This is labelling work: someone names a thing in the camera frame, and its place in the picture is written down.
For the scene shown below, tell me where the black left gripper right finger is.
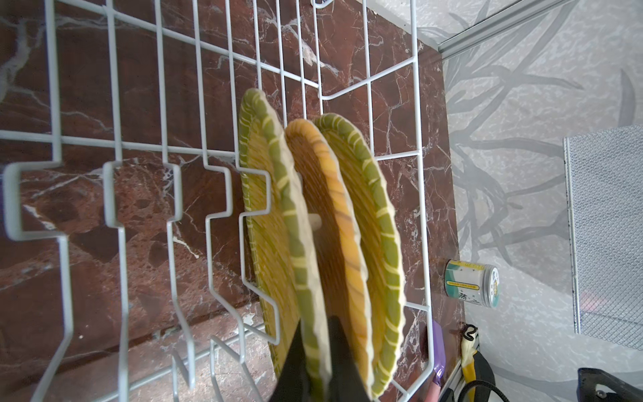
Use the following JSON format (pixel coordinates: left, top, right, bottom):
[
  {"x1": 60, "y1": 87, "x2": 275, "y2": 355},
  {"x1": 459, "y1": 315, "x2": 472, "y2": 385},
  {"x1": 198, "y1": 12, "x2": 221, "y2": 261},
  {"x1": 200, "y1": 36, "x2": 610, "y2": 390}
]
[{"x1": 328, "y1": 316, "x2": 370, "y2": 402}]

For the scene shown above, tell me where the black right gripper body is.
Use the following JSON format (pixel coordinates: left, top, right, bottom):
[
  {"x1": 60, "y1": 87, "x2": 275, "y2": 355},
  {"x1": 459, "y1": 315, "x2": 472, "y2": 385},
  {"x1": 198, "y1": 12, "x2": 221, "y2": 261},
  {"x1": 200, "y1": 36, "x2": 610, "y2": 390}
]
[{"x1": 577, "y1": 368, "x2": 642, "y2": 402}]

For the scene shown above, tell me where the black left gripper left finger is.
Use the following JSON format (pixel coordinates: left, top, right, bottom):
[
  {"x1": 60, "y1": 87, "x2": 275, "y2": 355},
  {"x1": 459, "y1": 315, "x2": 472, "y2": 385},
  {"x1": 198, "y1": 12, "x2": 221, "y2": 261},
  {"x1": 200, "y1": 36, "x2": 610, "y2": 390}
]
[{"x1": 269, "y1": 324, "x2": 311, "y2": 402}]

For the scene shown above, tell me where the beige patterned plate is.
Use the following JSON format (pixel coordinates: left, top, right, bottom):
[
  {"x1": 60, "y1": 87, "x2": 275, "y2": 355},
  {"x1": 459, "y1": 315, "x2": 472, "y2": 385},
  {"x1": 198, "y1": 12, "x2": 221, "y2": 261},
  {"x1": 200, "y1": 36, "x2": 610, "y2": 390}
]
[
  {"x1": 238, "y1": 88, "x2": 332, "y2": 401},
  {"x1": 286, "y1": 119, "x2": 374, "y2": 401},
  {"x1": 314, "y1": 113, "x2": 406, "y2": 398}
]

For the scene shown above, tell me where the white wire dish rack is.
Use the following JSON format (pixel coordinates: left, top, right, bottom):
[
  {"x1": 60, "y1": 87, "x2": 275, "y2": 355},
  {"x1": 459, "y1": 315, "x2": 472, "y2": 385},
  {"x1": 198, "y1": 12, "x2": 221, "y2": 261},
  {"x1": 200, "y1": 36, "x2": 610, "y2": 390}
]
[{"x1": 1, "y1": 1, "x2": 420, "y2": 401}]

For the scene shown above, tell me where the small round patterned dish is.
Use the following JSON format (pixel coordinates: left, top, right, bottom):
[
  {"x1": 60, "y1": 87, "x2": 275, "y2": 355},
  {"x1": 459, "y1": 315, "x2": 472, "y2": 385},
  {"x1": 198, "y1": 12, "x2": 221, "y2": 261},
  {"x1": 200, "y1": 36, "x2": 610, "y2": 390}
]
[{"x1": 444, "y1": 260, "x2": 500, "y2": 308}]

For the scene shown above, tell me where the purple pink spatula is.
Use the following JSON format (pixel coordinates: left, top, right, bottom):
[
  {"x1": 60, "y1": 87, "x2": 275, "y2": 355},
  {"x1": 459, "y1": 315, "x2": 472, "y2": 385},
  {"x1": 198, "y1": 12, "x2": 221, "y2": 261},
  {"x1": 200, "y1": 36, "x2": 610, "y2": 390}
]
[{"x1": 424, "y1": 320, "x2": 446, "y2": 402}]

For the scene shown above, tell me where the pink object in basket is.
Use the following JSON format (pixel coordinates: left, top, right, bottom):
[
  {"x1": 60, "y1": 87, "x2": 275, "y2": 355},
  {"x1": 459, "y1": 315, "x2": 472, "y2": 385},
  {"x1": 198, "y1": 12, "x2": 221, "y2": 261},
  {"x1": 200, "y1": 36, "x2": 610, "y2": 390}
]
[{"x1": 579, "y1": 291, "x2": 610, "y2": 316}]

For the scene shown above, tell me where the yellow sponge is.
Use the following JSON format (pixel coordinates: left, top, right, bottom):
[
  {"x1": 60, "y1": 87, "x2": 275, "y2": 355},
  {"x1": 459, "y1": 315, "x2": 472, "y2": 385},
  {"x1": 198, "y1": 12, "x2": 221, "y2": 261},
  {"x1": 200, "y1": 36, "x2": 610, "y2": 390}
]
[{"x1": 460, "y1": 324, "x2": 478, "y2": 383}]

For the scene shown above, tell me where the white mesh wall basket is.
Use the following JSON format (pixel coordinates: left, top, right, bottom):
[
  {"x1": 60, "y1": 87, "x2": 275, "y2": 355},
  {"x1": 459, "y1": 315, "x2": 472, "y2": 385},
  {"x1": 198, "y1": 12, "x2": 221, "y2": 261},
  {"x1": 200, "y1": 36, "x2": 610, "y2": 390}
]
[{"x1": 564, "y1": 125, "x2": 642, "y2": 350}]

